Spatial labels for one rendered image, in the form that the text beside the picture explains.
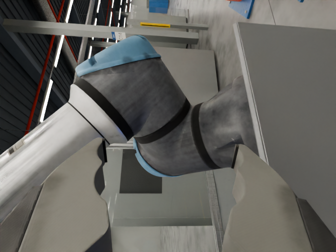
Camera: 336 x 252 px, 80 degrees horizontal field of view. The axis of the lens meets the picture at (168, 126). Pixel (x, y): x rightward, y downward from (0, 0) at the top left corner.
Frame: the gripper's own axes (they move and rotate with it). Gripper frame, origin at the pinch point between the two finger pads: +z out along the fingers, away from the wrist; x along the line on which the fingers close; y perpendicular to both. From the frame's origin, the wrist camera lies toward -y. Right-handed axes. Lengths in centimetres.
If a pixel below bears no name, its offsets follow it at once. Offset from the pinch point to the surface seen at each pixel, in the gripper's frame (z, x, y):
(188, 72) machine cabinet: 400, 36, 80
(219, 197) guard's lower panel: 75, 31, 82
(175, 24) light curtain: 541, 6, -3
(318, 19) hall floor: 181, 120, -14
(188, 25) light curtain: 543, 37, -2
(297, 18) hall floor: 209, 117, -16
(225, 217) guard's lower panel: 65, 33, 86
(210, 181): 84, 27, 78
